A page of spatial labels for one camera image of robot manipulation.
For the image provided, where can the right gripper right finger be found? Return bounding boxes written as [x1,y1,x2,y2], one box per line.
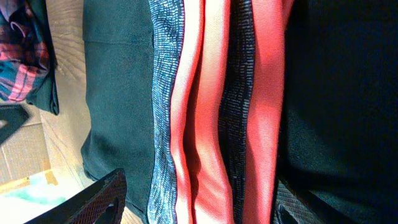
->
[272,179,354,224]

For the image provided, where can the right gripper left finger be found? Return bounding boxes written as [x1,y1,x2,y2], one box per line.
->
[27,169,127,224]

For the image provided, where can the black leggings with red waistband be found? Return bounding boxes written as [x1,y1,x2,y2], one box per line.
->
[81,0,397,223]

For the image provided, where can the cardboard box beside table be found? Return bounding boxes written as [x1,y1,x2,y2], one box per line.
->
[1,123,58,194]

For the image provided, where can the red navy plaid garment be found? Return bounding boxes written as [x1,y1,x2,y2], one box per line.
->
[1,0,51,103]

